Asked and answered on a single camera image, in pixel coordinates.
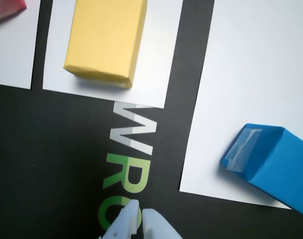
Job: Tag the blue paper box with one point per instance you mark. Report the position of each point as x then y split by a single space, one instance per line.
278 169

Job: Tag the white zone two sheet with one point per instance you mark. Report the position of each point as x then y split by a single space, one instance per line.
14 54

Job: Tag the white home zone sheet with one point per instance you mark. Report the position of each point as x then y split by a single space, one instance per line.
240 74

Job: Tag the yellow paper box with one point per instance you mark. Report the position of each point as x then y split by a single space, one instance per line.
104 42

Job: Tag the dark grey printed mat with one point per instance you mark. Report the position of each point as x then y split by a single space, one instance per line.
41 149

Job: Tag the pink paper box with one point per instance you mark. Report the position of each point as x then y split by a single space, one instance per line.
4 10

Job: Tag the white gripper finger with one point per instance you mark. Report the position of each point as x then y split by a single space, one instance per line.
155 226
126 219

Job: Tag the white zone one sheet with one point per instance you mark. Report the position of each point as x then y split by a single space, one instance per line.
161 49

